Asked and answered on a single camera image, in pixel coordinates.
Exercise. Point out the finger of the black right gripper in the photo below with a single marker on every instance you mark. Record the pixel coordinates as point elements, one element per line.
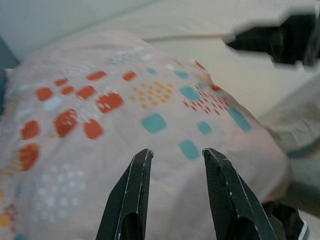
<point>255,40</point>

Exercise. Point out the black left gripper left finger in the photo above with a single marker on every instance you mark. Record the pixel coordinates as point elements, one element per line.
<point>127,200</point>

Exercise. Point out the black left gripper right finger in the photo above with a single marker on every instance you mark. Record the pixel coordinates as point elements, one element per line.
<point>232,200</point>

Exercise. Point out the pink patterned pillow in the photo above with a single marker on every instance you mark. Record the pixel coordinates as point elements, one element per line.
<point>125,125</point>

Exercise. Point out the cream sheeted mattress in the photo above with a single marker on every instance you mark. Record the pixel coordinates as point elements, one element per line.
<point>200,22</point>

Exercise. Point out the teal padded headboard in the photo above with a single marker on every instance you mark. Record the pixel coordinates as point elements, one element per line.
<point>6,53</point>

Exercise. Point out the teal bed frame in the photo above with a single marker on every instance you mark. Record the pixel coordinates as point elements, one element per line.
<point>303,151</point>

